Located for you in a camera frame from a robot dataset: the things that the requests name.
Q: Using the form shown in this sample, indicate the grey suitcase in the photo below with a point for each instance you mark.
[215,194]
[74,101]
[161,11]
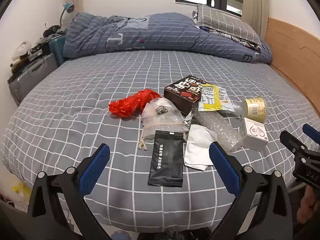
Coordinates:
[32,75]

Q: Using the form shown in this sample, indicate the white metal rack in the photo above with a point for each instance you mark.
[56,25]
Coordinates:
[297,187]

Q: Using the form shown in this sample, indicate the blue desk lamp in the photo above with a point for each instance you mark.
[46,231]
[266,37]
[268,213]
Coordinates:
[68,7]

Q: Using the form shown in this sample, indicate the wooden headboard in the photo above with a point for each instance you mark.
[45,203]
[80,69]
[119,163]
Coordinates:
[295,55]

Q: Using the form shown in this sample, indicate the yellow snack packet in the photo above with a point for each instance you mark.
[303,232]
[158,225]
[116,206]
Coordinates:
[210,97]

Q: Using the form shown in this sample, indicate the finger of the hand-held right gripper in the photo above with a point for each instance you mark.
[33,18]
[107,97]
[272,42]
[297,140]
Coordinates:
[292,142]
[311,133]

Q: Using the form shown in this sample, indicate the yellow round tin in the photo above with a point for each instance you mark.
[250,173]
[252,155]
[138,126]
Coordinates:
[255,108]

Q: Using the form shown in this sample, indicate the grey checked pillow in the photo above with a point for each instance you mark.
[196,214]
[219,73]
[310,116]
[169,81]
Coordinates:
[225,22]

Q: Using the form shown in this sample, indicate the blue striped duvet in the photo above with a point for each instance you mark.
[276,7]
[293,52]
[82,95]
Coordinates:
[162,35]

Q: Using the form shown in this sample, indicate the silver foil wrapper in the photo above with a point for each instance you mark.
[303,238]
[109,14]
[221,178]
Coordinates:
[188,120]

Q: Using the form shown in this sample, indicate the white tissue paper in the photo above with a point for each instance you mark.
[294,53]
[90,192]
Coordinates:
[197,145]

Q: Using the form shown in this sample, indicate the brown chocolate box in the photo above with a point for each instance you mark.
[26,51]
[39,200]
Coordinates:
[182,95]

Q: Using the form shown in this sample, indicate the person's right hand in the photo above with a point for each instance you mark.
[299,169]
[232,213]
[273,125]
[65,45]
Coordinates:
[308,205]

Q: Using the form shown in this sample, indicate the red plastic wrapper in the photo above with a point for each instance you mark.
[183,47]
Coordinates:
[130,103]

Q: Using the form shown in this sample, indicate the pile of dark items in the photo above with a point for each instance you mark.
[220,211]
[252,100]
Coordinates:
[51,30]

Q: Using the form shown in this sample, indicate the black sachet packet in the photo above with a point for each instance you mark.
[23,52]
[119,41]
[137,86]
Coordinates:
[165,160]

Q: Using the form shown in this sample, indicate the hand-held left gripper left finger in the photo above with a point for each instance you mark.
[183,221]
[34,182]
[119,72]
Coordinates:
[95,165]

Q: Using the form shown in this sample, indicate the yellow plastic bag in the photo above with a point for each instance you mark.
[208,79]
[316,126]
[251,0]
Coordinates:
[21,192]

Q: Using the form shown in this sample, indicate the small white box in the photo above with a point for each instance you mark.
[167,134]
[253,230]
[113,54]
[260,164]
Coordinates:
[253,135]

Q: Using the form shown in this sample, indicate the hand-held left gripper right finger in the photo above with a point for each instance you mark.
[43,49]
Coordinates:
[225,165]

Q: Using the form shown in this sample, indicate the teal suitcase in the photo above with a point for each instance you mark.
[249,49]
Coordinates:
[56,47]

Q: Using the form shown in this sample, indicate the clear bubble wrap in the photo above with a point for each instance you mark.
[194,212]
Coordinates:
[217,127]

